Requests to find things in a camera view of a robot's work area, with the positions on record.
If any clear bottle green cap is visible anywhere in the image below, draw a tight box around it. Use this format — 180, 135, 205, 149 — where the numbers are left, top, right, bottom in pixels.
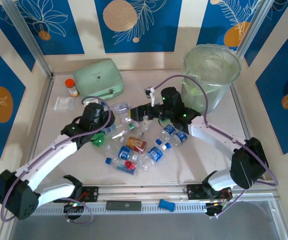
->
128, 122, 147, 137

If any green plastic soda bottle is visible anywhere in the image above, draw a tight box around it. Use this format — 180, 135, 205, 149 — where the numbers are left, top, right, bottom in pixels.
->
91, 132, 107, 148

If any red gold drink carton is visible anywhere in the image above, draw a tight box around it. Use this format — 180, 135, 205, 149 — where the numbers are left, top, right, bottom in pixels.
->
126, 136, 147, 154

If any blue label bottle white cap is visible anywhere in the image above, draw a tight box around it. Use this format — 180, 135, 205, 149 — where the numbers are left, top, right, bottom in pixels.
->
140, 146, 165, 172
103, 143, 139, 162

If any clear bin with green liner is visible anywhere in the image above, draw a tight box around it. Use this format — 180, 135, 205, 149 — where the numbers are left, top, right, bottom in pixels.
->
182, 44, 242, 115

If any small clear plastic packet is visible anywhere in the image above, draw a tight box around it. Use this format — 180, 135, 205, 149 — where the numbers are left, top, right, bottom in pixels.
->
53, 96, 76, 112

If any orange lid pill bottle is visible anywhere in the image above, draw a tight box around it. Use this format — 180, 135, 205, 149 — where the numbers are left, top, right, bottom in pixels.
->
65, 78, 80, 98

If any mint green zip pouch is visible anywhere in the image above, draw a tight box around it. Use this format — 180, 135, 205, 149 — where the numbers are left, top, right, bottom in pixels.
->
73, 58, 124, 105

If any red blue label bottle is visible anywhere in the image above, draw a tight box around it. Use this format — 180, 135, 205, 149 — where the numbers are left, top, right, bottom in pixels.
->
105, 157, 138, 177

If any black rectangular bar device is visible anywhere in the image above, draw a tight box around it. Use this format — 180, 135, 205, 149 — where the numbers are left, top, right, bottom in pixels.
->
105, 200, 142, 210

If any left controller board green light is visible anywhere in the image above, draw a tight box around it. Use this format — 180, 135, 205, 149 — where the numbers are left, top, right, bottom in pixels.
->
63, 201, 84, 221

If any blue bone-shaped object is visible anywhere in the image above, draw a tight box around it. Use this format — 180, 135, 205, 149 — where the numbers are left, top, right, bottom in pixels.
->
158, 198, 176, 213

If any right controller board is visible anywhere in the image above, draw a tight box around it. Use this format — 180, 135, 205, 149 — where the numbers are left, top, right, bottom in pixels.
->
205, 199, 233, 220

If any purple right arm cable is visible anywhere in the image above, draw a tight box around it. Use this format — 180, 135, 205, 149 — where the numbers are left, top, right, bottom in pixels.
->
152, 74, 279, 220

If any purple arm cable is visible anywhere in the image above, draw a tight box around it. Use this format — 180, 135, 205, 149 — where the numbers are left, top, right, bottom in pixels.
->
152, 74, 279, 220
0, 96, 116, 225

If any aluminium side rail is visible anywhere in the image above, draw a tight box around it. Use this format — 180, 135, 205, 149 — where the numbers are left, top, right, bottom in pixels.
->
230, 83, 267, 181
0, 74, 56, 240

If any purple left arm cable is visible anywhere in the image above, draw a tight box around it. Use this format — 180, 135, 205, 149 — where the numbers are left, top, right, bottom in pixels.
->
0, 96, 116, 225

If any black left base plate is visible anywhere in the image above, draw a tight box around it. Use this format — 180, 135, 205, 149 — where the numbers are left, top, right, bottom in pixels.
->
78, 186, 100, 203

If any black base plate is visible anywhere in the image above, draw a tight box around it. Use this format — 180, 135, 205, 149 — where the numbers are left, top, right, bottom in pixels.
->
186, 184, 232, 201
78, 186, 100, 203

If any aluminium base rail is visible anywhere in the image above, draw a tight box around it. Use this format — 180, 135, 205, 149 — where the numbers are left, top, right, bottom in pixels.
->
5, 181, 281, 201

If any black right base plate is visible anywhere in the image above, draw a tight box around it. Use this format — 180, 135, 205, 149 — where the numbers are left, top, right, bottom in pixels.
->
186, 184, 232, 201

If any aluminium frame post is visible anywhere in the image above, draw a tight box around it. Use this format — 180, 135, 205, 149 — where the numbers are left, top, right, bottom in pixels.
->
1, 0, 56, 78
235, 0, 274, 61

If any grey slotted cable duct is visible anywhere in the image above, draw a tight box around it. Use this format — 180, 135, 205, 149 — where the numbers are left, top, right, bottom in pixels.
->
16, 201, 276, 216

